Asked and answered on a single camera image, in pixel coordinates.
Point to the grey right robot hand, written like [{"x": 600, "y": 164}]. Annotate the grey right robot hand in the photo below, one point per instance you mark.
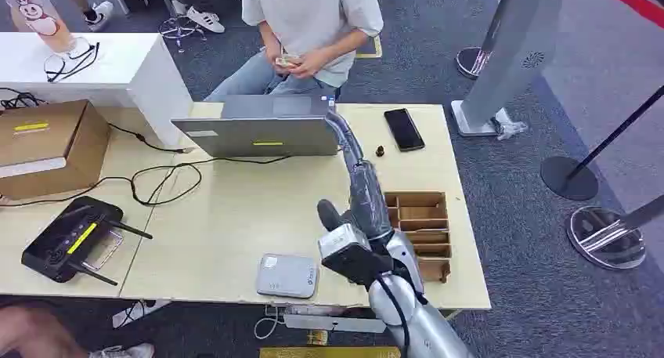
[{"x": 365, "y": 195}]

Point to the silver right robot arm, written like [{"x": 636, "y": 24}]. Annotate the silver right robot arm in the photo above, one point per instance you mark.
[{"x": 425, "y": 319}]

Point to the small black knob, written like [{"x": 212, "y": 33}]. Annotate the small black knob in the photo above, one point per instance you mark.
[{"x": 379, "y": 150}]

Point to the wooden card box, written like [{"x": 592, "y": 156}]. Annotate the wooden card box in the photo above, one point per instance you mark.
[{"x": 423, "y": 226}]

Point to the black smartphone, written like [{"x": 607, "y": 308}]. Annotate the black smartphone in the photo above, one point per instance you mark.
[{"x": 404, "y": 129}]

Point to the flat grey square device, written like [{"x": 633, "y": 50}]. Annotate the flat grey square device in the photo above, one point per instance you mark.
[{"x": 287, "y": 275}]

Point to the grey laptop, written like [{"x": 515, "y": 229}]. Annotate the grey laptop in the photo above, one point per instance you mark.
[{"x": 269, "y": 130}]

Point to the grey power strip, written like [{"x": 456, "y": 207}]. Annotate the grey power strip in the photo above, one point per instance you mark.
[{"x": 332, "y": 322}]

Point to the person's left hand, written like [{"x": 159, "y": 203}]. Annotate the person's left hand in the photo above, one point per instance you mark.
[{"x": 307, "y": 65}]

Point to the person's hand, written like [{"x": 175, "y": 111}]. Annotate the person's hand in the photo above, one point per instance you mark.
[
  {"x": 307, "y": 65},
  {"x": 273, "y": 54}
]

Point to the yellow-edged floor mat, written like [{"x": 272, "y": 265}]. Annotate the yellow-edged floor mat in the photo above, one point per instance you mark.
[{"x": 369, "y": 48}]

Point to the crumpled clear plastic bag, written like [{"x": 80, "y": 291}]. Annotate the crumpled clear plastic bag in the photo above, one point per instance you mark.
[{"x": 510, "y": 128}]

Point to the yellow floor plate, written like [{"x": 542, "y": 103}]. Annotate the yellow floor plate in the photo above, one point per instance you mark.
[{"x": 329, "y": 352}]

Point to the person's right hand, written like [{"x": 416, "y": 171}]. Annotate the person's right hand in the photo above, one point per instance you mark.
[{"x": 273, "y": 54}]

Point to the chrome stanchion base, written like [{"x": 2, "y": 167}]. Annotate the chrome stanchion base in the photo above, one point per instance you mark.
[
  {"x": 471, "y": 62},
  {"x": 606, "y": 237}
]

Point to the seated person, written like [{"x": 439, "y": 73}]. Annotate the seated person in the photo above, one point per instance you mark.
[{"x": 311, "y": 18}]

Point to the grey slanted pillar stand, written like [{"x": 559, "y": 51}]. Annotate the grey slanted pillar stand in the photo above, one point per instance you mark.
[{"x": 511, "y": 54}]

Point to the black stanchion with round base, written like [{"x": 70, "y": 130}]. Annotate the black stanchion with round base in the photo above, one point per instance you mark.
[{"x": 570, "y": 178}]

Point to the white striped shoe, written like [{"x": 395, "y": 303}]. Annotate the white striped shoe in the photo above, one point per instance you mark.
[{"x": 205, "y": 19}]

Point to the chrome chair base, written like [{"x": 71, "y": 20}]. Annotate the chrome chair base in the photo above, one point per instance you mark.
[{"x": 179, "y": 27}]

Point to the white power strip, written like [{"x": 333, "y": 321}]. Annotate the white power strip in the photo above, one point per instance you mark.
[{"x": 136, "y": 312}]

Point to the clear phone case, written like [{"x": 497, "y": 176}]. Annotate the clear phone case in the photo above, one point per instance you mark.
[{"x": 105, "y": 251}]

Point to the bystander's white shoe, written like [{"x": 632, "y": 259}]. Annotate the bystander's white shoe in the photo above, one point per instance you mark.
[{"x": 123, "y": 351}]

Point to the white cabinet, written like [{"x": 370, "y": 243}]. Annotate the white cabinet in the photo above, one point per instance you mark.
[{"x": 98, "y": 80}]

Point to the black router with antennas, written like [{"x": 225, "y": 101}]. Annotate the black router with antennas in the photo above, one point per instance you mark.
[{"x": 70, "y": 239}]

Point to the brown cardboard box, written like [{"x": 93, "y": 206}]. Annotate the brown cardboard box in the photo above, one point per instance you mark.
[{"x": 49, "y": 148}]

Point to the white shoe with black sock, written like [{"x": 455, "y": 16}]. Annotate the white shoe with black sock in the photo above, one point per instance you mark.
[{"x": 100, "y": 14}]

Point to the red barrier belt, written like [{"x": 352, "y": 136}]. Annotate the red barrier belt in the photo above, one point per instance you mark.
[{"x": 632, "y": 0}]

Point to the bystander's bare leg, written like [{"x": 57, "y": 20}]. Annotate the bystander's bare leg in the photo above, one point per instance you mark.
[{"x": 33, "y": 334}]

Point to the printed drink cup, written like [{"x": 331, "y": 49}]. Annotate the printed drink cup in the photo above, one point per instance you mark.
[{"x": 37, "y": 14}]

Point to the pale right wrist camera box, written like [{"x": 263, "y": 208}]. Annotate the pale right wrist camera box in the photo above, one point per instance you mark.
[{"x": 348, "y": 252}]

